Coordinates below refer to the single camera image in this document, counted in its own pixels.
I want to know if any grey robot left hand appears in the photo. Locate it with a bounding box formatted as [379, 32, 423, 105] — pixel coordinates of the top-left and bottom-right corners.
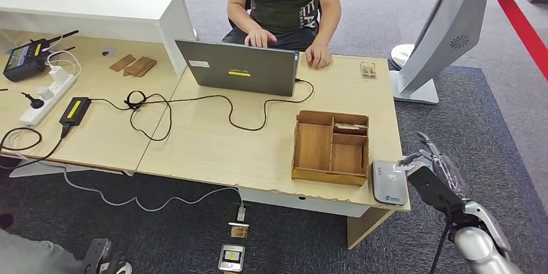
[81, 237, 129, 274]

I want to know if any person's right hand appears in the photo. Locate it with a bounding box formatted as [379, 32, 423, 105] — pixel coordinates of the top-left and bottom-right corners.
[244, 26, 278, 49]

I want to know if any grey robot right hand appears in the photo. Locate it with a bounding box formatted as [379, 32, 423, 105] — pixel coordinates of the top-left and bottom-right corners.
[397, 131, 472, 200]

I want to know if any person's left hand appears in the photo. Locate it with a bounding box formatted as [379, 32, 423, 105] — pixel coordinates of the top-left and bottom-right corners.
[304, 42, 333, 70]

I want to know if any white ID card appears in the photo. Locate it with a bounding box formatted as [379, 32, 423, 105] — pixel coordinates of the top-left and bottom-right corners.
[394, 160, 416, 174]

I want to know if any grey card reader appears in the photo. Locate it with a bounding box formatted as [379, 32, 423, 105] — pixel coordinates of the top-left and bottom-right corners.
[370, 160, 410, 207]

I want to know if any bystander person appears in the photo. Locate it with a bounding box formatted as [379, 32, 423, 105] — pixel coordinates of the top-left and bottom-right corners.
[0, 212, 134, 274]

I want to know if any thin wooden card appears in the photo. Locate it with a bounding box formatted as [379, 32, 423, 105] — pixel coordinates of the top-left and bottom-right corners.
[109, 54, 136, 72]
[135, 59, 158, 78]
[123, 56, 154, 77]

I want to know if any black office chair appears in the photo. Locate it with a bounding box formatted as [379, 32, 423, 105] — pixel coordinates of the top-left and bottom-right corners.
[227, 0, 322, 33]

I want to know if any grey laptop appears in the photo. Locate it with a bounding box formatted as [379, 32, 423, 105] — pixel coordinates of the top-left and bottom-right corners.
[174, 39, 300, 98]

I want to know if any small wooden tag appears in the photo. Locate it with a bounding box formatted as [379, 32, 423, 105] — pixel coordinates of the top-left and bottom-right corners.
[360, 61, 378, 79]

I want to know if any white round base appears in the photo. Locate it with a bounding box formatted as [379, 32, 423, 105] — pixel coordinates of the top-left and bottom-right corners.
[389, 43, 416, 71]

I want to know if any wooden compartment organizer tray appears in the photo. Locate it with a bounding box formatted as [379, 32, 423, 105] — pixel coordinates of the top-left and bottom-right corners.
[291, 110, 370, 187]

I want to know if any white desk foot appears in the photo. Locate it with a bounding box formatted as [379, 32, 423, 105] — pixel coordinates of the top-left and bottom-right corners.
[8, 160, 134, 177]

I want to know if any silver floor socket box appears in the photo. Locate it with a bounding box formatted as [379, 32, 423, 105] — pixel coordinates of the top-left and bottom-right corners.
[218, 244, 246, 273]

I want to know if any white kiosk screen stand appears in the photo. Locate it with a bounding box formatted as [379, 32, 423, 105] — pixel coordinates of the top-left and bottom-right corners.
[389, 0, 532, 106]

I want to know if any open brass floor socket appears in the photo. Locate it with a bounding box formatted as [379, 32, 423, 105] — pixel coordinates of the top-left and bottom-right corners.
[227, 202, 251, 238]

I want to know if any black power brick yellow label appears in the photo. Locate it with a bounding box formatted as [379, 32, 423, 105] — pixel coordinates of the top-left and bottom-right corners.
[59, 96, 92, 127]

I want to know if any white power strip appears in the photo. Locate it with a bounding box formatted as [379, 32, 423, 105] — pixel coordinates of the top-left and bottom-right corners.
[19, 72, 79, 127]

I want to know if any dark grey floor rug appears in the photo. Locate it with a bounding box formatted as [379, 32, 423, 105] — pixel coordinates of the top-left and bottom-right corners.
[0, 65, 548, 274]

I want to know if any white desk shelf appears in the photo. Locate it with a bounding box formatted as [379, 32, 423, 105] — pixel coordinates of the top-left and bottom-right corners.
[0, 0, 197, 78]

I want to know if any white charger adapter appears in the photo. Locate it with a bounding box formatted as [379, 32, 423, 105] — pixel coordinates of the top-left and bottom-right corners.
[49, 65, 72, 85]

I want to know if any black remote controller with antennas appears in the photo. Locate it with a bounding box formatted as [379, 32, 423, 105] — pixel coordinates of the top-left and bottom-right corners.
[3, 29, 80, 83]

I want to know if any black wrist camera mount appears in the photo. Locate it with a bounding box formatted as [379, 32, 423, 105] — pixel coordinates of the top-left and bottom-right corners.
[406, 165, 465, 226]

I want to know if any black laptop charger cable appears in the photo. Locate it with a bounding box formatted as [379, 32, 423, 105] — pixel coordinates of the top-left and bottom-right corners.
[86, 78, 315, 142]

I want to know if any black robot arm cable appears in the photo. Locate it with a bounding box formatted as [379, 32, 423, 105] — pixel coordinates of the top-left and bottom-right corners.
[429, 220, 450, 274]

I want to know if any black mains cable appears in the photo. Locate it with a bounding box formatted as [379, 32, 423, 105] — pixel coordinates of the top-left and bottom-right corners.
[0, 124, 70, 169]

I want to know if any white floor cable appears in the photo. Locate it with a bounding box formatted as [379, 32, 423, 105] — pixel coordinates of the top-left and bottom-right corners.
[5, 127, 247, 222]

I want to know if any black plug with cable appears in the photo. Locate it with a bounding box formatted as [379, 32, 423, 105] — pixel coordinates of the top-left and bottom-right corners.
[0, 87, 46, 109]

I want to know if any thin white charging cable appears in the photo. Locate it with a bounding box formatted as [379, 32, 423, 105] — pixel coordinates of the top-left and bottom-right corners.
[41, 36, 83, 78]

